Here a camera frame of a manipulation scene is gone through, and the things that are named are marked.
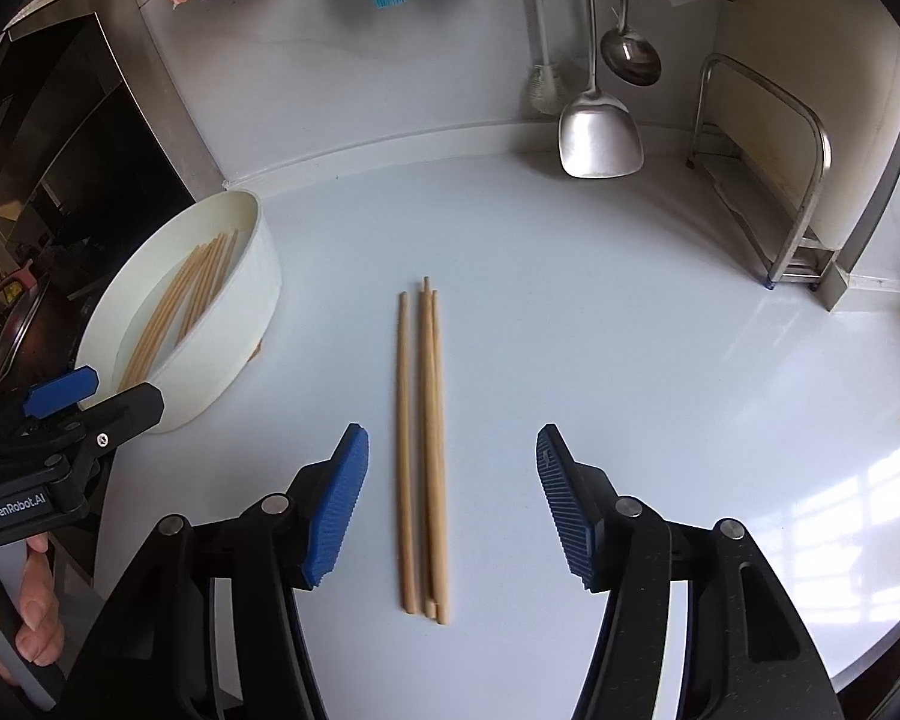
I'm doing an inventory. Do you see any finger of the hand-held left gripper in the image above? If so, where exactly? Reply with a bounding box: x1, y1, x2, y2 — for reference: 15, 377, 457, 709
73, 381, 166, 466
22, 364, 100, 421

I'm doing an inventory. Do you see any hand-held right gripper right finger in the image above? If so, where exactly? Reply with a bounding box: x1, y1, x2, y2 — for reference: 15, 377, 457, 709
535, 422, 848, 720

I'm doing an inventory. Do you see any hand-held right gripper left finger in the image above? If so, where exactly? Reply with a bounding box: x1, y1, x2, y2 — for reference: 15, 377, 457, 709
64, 422, 370, 720

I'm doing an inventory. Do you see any tapered wooden chopstick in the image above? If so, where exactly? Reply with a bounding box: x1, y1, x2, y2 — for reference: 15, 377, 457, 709
418, 275, 437, 616
396, 291, 416, 612
429, 289, 451, 626

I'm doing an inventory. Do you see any bundle of wooden chopsticks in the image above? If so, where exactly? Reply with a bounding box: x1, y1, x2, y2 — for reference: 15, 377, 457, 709
116, 229, 239, 391

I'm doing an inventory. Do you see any white round basin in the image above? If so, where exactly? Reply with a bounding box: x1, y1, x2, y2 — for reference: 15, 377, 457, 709
73, 190, 283, 434

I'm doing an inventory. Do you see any person's left hand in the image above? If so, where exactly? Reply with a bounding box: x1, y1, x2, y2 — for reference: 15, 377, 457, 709
0, 531, 67, 667

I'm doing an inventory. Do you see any steel cooking pot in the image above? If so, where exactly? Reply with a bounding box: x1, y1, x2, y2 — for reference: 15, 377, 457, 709
0, 259, 53, 391

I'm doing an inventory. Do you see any steel board rack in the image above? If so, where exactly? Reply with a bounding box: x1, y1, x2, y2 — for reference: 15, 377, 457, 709
686, 52, 845, 293

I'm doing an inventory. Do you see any steel spatula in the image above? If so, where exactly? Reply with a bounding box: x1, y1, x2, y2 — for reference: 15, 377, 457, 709
557, 0, 644, 179

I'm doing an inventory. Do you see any white bottle brush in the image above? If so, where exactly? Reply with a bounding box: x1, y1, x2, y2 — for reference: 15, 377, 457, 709
526, 0, 569, 117

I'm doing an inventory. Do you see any steel ladle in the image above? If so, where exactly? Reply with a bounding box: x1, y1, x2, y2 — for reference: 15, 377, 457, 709
598, 0, 662, 87

